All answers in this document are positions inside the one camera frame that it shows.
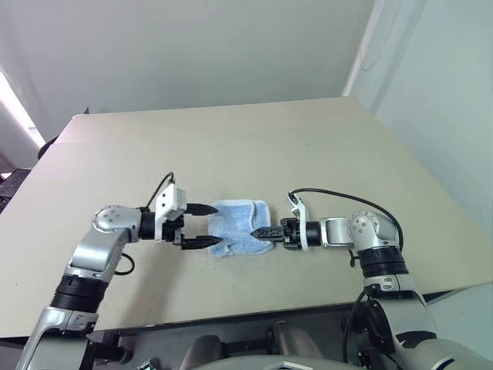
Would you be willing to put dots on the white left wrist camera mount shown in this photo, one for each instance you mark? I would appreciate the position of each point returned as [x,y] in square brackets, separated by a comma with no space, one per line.
[172,200]

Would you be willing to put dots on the silver robot torso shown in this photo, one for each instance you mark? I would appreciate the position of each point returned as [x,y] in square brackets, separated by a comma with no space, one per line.
[308,364]

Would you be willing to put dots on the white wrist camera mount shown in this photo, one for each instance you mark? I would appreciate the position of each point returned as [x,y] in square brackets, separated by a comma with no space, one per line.
[172,200]
[301,210]

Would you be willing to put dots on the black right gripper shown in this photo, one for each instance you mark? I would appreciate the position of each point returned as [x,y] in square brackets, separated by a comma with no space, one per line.
[291,233]

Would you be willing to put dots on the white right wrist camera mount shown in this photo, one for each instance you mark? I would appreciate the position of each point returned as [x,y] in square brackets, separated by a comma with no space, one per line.
[301,210]

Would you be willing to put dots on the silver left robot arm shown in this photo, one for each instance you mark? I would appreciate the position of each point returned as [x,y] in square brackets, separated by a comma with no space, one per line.
[104,220]

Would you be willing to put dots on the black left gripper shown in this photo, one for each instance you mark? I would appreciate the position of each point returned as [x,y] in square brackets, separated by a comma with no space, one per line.
[172,231]

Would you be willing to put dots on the light blue cloth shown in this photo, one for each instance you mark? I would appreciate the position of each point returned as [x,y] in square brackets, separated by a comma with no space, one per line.
[239,220]

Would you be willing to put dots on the black equipment beside table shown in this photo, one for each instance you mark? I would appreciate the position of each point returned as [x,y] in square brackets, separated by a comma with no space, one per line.
[11,185]

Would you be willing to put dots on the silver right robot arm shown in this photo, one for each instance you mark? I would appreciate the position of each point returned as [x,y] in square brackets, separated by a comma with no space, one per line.
[369,228]

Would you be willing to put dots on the grey rounded shape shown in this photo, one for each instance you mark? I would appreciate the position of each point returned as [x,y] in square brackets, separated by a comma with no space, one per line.
[294,341]
[202,352]

